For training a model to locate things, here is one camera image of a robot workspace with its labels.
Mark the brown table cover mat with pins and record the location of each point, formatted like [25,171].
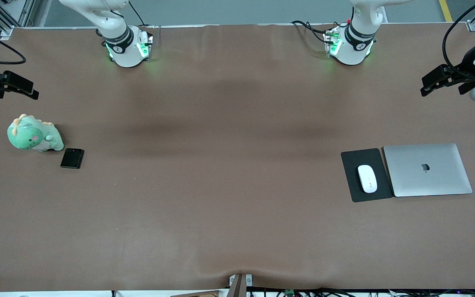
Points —
[237,227]

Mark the silver laptop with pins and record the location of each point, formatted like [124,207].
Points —
[427,181]

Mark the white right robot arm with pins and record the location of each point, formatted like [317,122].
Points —
[126,53]

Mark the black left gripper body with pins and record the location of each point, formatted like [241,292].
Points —
[468,65]

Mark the black phone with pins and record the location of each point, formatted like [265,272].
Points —
[72,158]

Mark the black mouse pad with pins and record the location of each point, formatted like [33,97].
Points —
[353,161]

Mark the green dinosaur plush toy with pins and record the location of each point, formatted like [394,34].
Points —
[31,136]

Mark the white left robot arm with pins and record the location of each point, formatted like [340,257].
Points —
[351,49]

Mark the white computer mouse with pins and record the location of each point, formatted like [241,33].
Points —
[367,178]

